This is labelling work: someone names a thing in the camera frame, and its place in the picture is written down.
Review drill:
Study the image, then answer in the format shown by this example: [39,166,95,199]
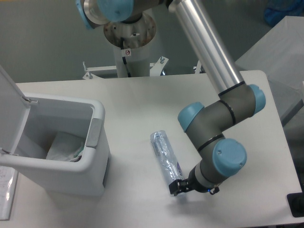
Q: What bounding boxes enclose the black device at table edge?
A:
[287,192,304,218]

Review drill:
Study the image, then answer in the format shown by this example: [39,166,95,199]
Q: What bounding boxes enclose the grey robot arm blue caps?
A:
[76,0,266,195]

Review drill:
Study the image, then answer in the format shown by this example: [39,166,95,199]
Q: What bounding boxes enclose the white trash can open lid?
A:
[0,69,111,196]

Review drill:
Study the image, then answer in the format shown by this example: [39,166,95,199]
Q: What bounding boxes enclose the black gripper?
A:
[169,170,219,196]

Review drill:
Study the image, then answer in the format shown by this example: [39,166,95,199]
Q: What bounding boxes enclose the crushed clear plastic bottle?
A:
[150,130,184,192]

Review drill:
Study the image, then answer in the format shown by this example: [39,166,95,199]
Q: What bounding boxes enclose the black cable on pedestal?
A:
[120,36,132,77]

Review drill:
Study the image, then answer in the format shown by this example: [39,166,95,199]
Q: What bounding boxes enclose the clear plastic wrapper green print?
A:
[46,132,85,162]

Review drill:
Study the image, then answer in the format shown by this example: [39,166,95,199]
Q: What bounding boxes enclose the laminated paper sheet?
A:
[0,166,19,221]

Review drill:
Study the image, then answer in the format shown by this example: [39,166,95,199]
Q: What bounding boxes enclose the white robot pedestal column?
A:
[104,12,156,70]

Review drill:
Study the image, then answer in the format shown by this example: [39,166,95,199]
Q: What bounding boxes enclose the blue object in background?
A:
[264,0,304,27]

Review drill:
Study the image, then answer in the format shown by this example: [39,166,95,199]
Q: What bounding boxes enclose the white metal base bracket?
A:
[81,56,205,80]

